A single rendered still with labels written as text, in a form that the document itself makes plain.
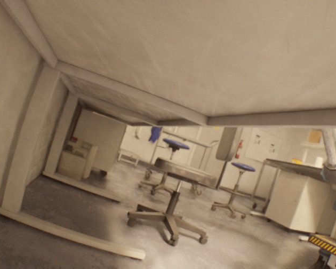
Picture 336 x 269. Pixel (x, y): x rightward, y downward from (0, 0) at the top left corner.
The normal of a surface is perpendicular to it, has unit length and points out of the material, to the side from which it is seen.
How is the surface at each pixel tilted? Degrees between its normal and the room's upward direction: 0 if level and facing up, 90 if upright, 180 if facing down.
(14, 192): 90
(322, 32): 180
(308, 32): 180
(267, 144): 90
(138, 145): 90
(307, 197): 90
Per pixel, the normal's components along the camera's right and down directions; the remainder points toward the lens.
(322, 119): -0.91, -0.33
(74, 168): 0.32, 0.04
